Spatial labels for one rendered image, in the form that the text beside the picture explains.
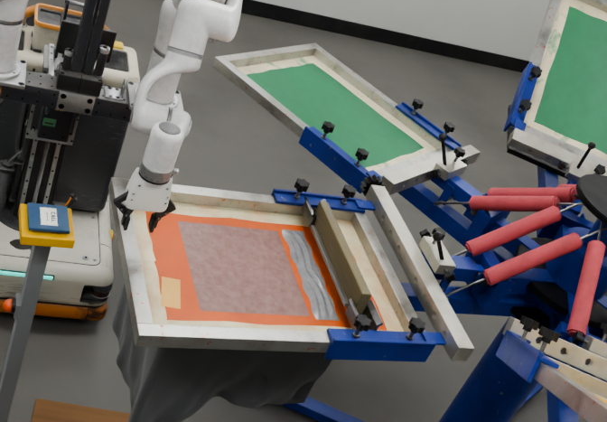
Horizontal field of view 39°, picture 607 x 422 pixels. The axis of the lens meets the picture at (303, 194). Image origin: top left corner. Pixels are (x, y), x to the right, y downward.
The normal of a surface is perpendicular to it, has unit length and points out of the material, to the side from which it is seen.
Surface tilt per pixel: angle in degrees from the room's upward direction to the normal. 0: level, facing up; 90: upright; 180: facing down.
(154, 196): 92
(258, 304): 0
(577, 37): 32
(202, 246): 0
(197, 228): 0
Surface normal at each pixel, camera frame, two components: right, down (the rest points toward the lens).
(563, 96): 0.18, -0.40
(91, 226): 0.34, -0.78
